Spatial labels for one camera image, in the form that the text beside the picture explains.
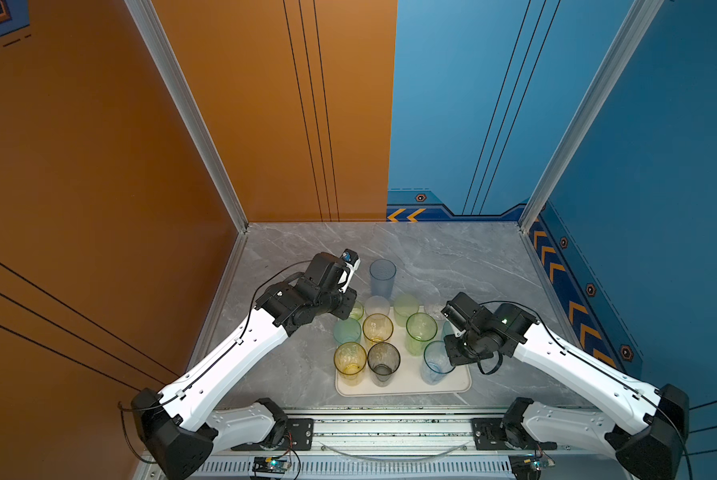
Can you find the clear faceted small cup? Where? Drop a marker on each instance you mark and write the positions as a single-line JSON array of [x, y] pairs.
[[435, 309]]

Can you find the teal tall cup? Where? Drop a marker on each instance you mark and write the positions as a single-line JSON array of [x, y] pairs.
[[347, 331], [447, 329]]

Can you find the teal tall cup front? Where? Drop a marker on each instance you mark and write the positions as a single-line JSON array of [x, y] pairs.
[[447, 329]]

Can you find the aluminium corner post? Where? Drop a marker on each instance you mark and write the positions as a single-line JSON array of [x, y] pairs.
[[629, 36], [152, 32]]

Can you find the right green circuit board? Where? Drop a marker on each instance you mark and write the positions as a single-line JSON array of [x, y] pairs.
[[530, 467]]

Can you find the grey smoky tall cup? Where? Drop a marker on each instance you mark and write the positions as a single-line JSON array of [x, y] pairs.
[[384, 360]]

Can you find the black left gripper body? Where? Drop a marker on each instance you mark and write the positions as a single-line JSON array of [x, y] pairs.
[[336, 303]]

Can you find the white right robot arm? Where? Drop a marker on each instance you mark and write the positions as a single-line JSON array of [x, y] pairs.
[[643, 427]]

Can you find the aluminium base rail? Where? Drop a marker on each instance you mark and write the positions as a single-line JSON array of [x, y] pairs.
[[410, 433]]

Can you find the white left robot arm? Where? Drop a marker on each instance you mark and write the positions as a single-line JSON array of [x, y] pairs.
[[180, 425]]

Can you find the teal tall cup back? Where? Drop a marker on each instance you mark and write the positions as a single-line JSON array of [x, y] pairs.
[[347, 331]]

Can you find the left green circuit board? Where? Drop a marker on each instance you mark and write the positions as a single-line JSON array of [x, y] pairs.
[[270, 467]]

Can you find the amber tall cup back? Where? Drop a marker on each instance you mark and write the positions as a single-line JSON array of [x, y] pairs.
[[377, 328]]

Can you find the clear tube on rail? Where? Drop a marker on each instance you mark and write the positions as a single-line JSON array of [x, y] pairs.
[[394, 456]]

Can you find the white rectangular tray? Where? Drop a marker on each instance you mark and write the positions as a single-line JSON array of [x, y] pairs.
[[406, 381]]

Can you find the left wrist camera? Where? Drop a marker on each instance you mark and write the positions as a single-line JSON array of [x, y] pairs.
[[352, 263]]

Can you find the blue tall cup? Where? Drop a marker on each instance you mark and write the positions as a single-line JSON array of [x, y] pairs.
[[383, 273], [436, 364]]

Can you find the green circuit board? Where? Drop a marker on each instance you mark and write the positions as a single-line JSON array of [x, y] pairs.
[[270, 467], [530, 467]]

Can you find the left aluminium corner post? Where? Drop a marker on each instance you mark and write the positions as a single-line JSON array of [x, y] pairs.
[[152, 32]]

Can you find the clear dimpled small cup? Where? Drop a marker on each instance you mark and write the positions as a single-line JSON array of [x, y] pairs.
[[377, 305]]

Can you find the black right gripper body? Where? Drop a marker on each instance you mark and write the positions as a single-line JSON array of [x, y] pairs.
[[464, 348]]

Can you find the green tall cup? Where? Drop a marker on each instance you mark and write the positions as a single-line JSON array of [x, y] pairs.
[[421, 329]]

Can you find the yellow tall cup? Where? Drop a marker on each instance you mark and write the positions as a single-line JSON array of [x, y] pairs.
[[350, 361]]

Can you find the right aluminium corner post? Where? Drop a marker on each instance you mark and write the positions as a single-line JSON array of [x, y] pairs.
[[629, 36]]

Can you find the small green cup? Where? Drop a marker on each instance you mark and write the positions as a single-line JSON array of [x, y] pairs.
[[405, 306], [358, 311]]

